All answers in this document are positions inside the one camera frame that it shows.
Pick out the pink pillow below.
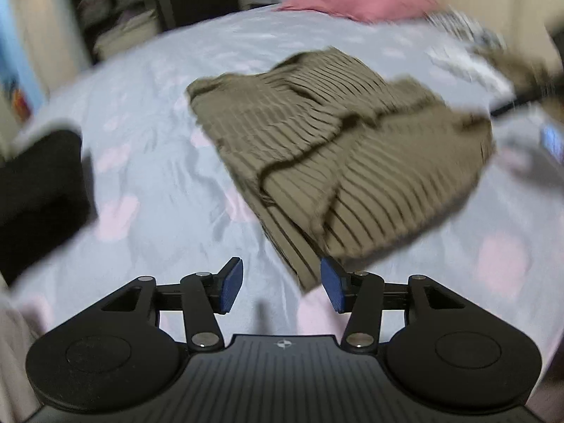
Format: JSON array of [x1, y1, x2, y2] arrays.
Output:
[[272, 0, 442, 25]]

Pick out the dark wardrobe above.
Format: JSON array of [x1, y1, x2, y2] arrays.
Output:
[[66, 0, 320, 63]]

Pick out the orange object in doorway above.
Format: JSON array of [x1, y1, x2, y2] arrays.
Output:
[[11, 88, 35, 121]]

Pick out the olive striped garment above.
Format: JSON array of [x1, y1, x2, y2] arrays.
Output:
[[479, 46, 564, 100], [186, 46, 497, 293]]

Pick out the black folded garment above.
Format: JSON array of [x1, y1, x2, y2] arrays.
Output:
[[0, 128, 96, 287]]

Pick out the cream door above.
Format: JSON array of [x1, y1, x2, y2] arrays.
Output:
[[9, 0, 94, 98]]

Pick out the crumpled olive striped garment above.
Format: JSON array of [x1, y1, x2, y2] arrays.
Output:
[[479, 46, 564, 100]]

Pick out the white cloth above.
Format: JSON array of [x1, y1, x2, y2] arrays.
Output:
[[424, 9, 517, 98]]

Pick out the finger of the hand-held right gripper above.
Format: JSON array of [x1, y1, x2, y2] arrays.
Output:
[[488, 88, 549, 118]]

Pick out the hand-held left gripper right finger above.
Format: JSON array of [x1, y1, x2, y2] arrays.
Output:
[[320, 256, 468, 354]]

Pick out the bed with polka-dot sheet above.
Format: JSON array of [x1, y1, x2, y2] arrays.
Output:
[[6, 4, 564, 410]]

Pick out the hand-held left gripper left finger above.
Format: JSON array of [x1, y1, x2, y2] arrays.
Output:
[[101, 256, 245, 354]]

